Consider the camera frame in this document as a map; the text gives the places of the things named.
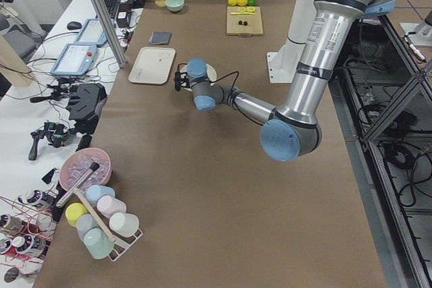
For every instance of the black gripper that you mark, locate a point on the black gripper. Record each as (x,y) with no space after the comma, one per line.
(184,80)

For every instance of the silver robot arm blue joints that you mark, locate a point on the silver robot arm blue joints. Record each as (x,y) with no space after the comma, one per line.
(291,129)

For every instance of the white rabbit tray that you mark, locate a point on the white rabbit tray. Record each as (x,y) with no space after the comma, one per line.
(152,65)

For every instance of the beige round plate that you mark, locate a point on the beige round plate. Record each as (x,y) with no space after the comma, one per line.
(211,72)

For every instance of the grey folded cloth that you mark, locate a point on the grey folded cloth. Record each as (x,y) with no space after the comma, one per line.
(159,38)

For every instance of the mint green bowl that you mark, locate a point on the mint green bowl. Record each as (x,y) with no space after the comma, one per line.
(175,6)

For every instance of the bamboo cutting board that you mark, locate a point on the bamboo cutting board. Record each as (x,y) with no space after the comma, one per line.
(255,27)

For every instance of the yellow plastic knife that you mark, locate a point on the yellow plastic knife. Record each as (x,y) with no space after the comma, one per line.
(242,13)

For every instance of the whole yellow lemon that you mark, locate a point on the whole yellow lemon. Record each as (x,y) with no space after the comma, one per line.
(242,3)
(232,3)

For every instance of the teach pendant tablet far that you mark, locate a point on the teach pendant tablet far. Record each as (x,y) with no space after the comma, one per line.
(92,32)

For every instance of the teach pendant tablet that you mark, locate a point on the teach pendant tablet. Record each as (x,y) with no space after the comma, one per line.
(92,32)
(75,59)

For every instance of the teach pendant tablet near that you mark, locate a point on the teach pendant tablet near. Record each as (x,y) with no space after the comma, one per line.
(75,59)

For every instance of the black computer mouse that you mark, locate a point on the black computer mouse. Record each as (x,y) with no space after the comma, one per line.
(73,25)

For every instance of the metal scoop black tip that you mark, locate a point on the metal scoop black tip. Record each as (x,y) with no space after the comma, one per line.
(62,200)

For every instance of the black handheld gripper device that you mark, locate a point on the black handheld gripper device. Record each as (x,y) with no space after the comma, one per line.
(57,135)

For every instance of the pink bowl with ice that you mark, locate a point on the pink bowl with ice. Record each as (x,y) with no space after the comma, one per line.
(80,162)

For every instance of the blue plastic cup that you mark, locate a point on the blue plastic cup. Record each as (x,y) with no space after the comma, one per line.
(95,192)

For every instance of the pink plastic cup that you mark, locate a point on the pink plastic cup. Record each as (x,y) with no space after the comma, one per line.
(108,206)

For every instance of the white plastic cup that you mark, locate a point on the white plastic cup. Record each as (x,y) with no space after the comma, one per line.
(125,224)

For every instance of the yellow plastic cup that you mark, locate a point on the yellow plastic cup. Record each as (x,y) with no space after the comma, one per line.
(74,211)

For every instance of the grey plastic cup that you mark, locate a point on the grey plastic cup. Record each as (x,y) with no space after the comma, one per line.
(84,224)

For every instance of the white cup rack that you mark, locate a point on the white cup rack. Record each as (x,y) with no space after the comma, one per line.
(121,244)

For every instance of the mint plastic cup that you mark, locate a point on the mint plastic cup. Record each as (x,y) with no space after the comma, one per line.
(98,244)

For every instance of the black camera stand base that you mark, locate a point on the black camera stand base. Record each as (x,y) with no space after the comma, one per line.
(85,106)

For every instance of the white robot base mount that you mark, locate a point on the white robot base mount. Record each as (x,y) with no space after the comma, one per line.
(281,65)

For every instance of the aluminium frame post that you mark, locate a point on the aluminium frame post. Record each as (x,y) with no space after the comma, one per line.
(109,30)

